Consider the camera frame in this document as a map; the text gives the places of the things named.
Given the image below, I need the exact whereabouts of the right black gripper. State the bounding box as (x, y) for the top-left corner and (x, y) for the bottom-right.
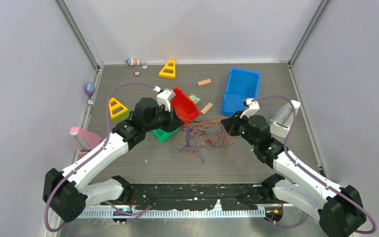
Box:
(223, 111), (259, 148)

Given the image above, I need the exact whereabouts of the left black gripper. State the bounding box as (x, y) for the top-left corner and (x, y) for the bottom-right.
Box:
(144, 103), (182, 132)

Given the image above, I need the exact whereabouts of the orange wire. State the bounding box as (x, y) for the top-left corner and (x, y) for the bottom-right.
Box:
(175, 118), (236, 159)

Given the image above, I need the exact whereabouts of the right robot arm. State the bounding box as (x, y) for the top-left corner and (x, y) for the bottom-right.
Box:
(221, 111), (367, 237)

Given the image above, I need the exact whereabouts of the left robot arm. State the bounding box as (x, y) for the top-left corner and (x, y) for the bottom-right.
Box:
(43, 97), (183, 223)

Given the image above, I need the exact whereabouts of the red plastic bin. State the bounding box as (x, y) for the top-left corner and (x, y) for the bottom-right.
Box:
(171, 87), (200, 122)

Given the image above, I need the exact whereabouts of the green plastic bin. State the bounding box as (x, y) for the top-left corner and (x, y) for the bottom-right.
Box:
(153, 128), (180, 142)

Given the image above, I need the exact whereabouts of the green small toy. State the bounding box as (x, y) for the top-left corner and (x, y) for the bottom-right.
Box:
(189, 93), (202, 105)

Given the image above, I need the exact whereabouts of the wooden block near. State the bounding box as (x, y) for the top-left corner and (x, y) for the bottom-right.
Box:
(200, 102), (213, 115)

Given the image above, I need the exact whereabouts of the wooden block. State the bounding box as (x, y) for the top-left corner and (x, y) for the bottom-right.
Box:
(197, 79), (212, 86)
(200, 102), (213, 115)

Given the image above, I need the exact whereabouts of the blue plastic bin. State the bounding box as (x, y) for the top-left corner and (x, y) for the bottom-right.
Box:
(221, 67), (261, 117)

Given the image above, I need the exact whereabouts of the white tape dispenser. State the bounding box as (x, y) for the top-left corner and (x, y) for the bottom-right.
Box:
(269, 102), (294, 138)

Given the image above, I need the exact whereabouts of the wooden block far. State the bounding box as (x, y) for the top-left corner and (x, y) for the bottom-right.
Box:
(197, 79), (212, 86)

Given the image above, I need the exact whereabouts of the yellow triangle block far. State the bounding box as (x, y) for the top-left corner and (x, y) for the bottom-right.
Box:
(158, 60), (176, 79)

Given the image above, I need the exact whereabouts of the yellow triangle block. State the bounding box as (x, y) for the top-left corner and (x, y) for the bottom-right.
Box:
(158, 60), (176, 79)
(109, 97), (130, 122)

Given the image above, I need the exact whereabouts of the yellow triangle block near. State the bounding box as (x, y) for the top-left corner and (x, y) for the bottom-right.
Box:
(109, 97), (130, 122)

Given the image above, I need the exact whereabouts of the small figurine toy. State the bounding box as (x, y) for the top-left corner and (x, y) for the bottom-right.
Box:
(125, 58), (141, 66)

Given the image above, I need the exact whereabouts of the purple round toy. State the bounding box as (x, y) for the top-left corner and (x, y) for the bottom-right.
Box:
(85, 82), (95, 96)

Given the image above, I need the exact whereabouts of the pink tape dispenser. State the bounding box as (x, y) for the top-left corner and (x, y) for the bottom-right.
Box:
(69, 127), (103, 157)

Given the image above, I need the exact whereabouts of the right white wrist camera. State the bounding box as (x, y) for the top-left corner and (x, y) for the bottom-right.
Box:
(240, 98), (260, 119)

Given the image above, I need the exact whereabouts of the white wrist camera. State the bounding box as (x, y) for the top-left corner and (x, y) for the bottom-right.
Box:
(153, 86), (176, 112)
(240, 98), (260, 119)

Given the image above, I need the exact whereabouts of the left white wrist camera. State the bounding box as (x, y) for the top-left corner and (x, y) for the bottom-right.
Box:
(153, 86), (176, 112)

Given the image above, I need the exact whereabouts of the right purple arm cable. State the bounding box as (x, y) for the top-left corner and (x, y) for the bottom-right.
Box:
(253, 95), (378, 235)

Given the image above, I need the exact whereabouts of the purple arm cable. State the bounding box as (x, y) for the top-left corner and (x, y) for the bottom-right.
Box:
(253, 95), (378, 235)
(44, 82), (161, 233)

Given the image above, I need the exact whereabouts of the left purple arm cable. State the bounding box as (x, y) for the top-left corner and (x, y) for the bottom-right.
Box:
(44, 82), (161, 233)

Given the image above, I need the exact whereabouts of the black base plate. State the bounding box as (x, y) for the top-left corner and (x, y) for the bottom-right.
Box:
(99, 183), (295, 212)

